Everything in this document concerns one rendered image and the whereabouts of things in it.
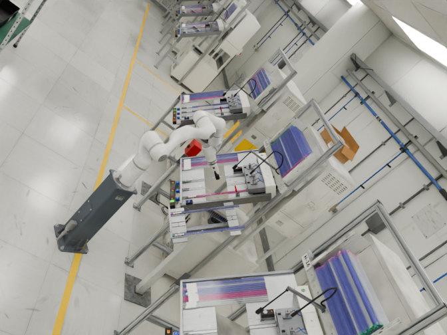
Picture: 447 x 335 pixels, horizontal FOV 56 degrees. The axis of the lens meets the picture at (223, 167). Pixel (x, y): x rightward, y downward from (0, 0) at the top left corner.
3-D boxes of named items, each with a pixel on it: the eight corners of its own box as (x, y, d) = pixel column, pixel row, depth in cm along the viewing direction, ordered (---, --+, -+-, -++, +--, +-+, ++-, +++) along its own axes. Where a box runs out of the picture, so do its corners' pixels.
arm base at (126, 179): (116, 188, 285) (132, 170, 279) (109, 168, 296) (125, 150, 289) (138, 193, 299) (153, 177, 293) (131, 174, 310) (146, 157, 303)
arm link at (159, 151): (144, 149, 290) (155, 167, 283) (143, 139, 279) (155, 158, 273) (206, 121, 307) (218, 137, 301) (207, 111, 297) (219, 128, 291)
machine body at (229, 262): (156, 274, 364) (203, 232, 342) (159, 222, 423) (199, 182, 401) (212, 304, 392) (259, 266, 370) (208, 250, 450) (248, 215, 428)
